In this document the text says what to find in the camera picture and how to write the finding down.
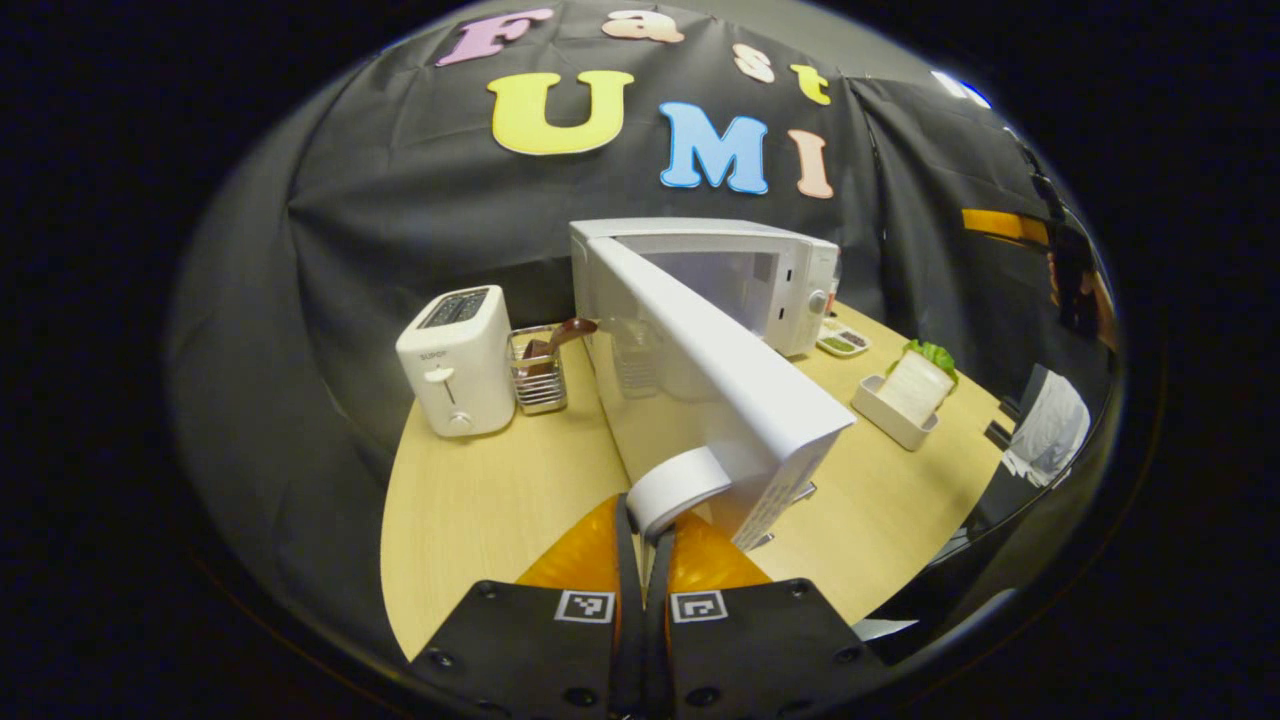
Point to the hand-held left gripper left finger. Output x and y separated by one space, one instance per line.
630 640

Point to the white rectangular dish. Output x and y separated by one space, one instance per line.
885 415

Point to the white toaster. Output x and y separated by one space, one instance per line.
460 370

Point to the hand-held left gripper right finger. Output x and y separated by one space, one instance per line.
658 640

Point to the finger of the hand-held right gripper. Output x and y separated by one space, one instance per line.
1000 224

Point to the brown spoon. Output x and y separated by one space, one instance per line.
575 328

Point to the sandwich with lettuce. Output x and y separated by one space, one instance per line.
915 385

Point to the white cloth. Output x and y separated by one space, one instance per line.
1050 425

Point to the small ceiling light panel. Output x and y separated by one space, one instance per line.
960 90

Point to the metal mesh utensil holder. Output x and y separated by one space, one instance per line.
540 392

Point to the black backdrop cloth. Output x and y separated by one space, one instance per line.
400 200

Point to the white divided plate of beans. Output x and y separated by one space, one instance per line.
842 340

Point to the white microwave oven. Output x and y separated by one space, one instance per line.
720 370

